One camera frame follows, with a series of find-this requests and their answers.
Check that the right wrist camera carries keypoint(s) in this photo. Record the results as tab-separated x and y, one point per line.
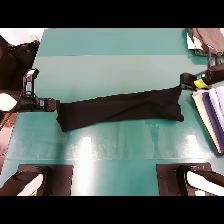
213	56

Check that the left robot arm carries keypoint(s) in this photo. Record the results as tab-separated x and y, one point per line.
20	101

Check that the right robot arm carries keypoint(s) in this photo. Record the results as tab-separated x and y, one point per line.
213	76

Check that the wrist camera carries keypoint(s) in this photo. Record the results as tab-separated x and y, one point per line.
30	81
213	56

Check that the grey folded garment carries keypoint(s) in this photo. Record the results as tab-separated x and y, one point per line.
211	36

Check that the purple folded garment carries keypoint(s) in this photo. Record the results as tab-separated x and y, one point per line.
213	115

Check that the lavender folded garment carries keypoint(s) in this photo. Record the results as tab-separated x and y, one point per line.
220	100

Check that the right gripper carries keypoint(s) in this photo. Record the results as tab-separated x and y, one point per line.
188	81

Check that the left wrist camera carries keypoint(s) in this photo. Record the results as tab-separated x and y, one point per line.
30	81

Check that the white folded garment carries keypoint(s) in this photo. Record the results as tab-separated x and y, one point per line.
190	41

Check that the black T-shirt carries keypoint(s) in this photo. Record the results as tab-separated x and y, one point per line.
123	108

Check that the cream folded garment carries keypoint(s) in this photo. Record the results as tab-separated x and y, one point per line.
204	115

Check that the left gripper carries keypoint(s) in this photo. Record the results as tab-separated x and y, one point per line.
46	104

